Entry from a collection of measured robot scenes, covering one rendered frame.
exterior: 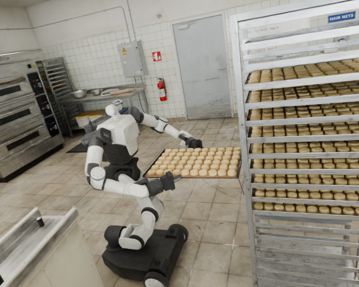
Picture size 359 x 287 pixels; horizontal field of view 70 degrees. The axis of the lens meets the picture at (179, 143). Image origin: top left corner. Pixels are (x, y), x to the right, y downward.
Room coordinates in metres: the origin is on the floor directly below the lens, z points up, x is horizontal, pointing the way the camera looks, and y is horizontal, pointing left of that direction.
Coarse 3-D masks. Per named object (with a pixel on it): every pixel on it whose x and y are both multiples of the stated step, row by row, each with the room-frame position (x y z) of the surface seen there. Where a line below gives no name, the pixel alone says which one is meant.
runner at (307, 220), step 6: (258, 216) 1.59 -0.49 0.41; (264, 216) 1.57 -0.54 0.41; (270, 216) 1.56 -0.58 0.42; (276, 216) 1.54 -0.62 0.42; (282, 216) 1.52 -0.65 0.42; (288, 216) 1.51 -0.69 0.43; (306, 222) 1.44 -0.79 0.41; (312, 222) 1.43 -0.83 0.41; (318, 222) 1.42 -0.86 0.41; (324, 222) 1.41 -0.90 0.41; (330, 222) 1.40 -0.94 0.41; (336, 222) 1.39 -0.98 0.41; (342, 222) 1.38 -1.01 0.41; (348, 222) 1.37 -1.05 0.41
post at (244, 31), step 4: (244, 28) 1.59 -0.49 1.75; (244, 32) 1.60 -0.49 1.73; (244, 36) 1.60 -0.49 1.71; (244, 52) 1.60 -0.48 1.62; (248, 60) 1.60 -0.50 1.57; (244, 64) 1.60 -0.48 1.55; (244, 76) 1.60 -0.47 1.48; (256, 220) 1.60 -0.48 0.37; (256, 228) 1.60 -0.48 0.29; (256, 240) 1.60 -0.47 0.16
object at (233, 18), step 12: (240, 60) 1.19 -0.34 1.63; (240, 72) 1.17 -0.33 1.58; (240, 84) 1.17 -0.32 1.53; (240, 96) 1.18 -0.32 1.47; (240, 108) 1.18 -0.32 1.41; (240, 120) 1.18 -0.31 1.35; (240, 132) 1.18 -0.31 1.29; (240, 144) 1.18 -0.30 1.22; (252, 216) 1.19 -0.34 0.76; (252, 228) 1.17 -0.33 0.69; (252, 240) 1.18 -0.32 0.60; (252, 252) 1.18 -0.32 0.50; (252, 264) 1.18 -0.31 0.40; (252, 276) 1.18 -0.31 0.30
